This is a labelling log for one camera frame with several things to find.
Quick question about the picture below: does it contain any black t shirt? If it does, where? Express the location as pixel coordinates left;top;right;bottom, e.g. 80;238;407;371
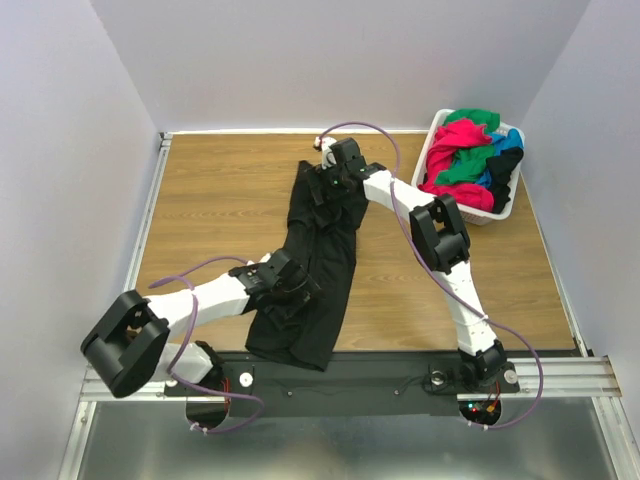
245;161;368;371
486;148;524;214

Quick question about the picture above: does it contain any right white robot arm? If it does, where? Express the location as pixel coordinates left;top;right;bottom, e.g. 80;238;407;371
309;137;507;390

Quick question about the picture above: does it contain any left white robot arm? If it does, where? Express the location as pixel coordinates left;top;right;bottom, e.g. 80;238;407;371
80;249;320;398

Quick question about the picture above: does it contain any pink t shirt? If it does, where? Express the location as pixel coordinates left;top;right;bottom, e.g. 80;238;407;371
418;118;494;212

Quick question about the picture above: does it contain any green t shirt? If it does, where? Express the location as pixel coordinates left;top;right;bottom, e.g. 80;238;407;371
427;109;501;186

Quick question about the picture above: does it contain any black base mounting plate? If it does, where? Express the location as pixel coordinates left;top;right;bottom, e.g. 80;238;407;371
165;351;519;431

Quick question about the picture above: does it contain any white plastic laundry basket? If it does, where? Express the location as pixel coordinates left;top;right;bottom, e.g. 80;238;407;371
411;109;525;225

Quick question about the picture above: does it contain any black t shirt in basket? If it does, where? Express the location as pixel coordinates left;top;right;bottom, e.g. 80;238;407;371
486;148;524;214

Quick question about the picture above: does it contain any blue t shirt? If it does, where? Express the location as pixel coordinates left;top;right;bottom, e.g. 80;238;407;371
476;128;524;188

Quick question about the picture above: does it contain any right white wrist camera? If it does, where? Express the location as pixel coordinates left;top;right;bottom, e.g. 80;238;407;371
313;136;337;169

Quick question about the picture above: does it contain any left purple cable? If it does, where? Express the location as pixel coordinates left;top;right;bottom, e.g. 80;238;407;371
148;255;266;435

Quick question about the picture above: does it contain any purple cable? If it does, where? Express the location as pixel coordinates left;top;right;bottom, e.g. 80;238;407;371
148;255;266;435
315;119;545;432

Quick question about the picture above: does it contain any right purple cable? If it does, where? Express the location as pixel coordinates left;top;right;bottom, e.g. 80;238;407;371
315;119;545;432

